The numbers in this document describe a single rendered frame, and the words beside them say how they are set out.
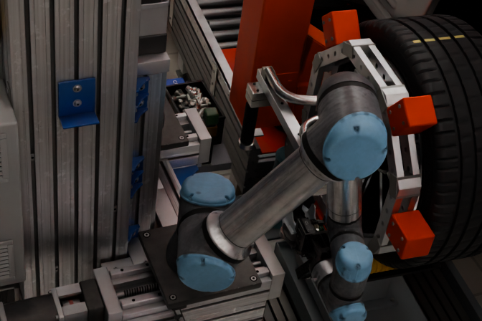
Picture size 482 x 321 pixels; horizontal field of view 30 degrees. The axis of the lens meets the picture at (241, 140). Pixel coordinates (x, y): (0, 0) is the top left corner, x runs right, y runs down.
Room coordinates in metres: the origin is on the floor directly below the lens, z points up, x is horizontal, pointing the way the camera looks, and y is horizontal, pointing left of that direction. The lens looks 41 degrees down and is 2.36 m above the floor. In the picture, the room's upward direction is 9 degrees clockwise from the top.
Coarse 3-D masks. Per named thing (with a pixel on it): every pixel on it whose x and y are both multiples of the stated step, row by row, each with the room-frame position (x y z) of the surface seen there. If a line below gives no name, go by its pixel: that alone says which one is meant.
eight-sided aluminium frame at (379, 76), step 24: (336, 48) 1.94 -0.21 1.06; (360, 48) 1.87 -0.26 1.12; (312, 72) 2.04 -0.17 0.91; (336, 72) 2.03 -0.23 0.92; (360, 72) 1.82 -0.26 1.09; (384, 72) 1.80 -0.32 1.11; (384, 96) 1.70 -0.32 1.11; (408, 96) 1.71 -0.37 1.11; (384, 120) 1.67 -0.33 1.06; (408, 144) 1.64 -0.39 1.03; (408, 168) 1.62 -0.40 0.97; (408, 192) 1.56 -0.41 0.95; (384, 216) 1.57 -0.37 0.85; (384, 240) 1.55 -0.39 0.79
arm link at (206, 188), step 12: (192, 180) 1.39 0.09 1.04; (204, 180) 1.39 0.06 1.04; (216, 180) 1.40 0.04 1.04; (228, 180) 1.41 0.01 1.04; (180, 192) 1.37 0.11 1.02; (192, 192) 1.35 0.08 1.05; (204, 192) 1.35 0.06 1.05; (216, 192) 1.36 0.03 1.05; (228, 192) 1.36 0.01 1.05; (180, 204) 1.36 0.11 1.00; (192, 204) 1.33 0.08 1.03; (204, 204) 1.32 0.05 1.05; (216, 204) 1.33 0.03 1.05; (228, 204) 1.34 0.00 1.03; (180, 216) 1.32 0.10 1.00
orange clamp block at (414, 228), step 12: (396, 216) 1.54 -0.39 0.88; (408, 216) 1.55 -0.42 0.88; (420, 216) 1.56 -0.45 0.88; (396, 228) 1.52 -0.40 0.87; (408, 228) 1.51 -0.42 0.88; (420, 228) 1.52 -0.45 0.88; (396, 240) 1.51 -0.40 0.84; (408, 240) 1.47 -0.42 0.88; (420, 240) 1.48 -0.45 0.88; (432, 240) 1.50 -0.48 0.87; (408, 252) 1.47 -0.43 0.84; (420, 252) 1.49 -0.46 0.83
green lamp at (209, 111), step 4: (204, 108) 2.11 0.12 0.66; (208, 108) 2.11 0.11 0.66; (212, 108) 2.12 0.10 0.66; (216, 108) 2.12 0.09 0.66; (204, 112) 2.10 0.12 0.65; (208, 112) 2.09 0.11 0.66; (212, 112) 2.10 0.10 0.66; (216, 112) 2.10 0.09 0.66; (204, 116) 2.09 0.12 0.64; (208, 116) 2.08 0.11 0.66; (212, 116) 2.08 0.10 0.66; (216, 116) 2.09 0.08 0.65; (204, 120) 2.09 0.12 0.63; (208, 120) 2.08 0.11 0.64; (212, 120) 2.08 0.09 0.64; (216, 120) 2.09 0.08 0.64; (208, 124) 2.08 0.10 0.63; (212, 124) 2.09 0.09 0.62
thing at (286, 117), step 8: (264, 88) 1.86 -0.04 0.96; (272, 88) 1.84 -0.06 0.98; (272, 96) 1.81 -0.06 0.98; (272, 104) 1.80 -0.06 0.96; (280, 104) 1.78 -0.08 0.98; (280, 112) 1.75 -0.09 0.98; (288, 112) 1.75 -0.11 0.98; (280, 120) 1.74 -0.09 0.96; (288, 120) 1.72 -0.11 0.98; (296, 120) 1.72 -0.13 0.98; (288, 128) 1.69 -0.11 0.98; (296, 128) 1.69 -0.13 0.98; (288, 136) 1.69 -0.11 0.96; (296, 136) 1.66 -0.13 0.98; (296, 144) 1.64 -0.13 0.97
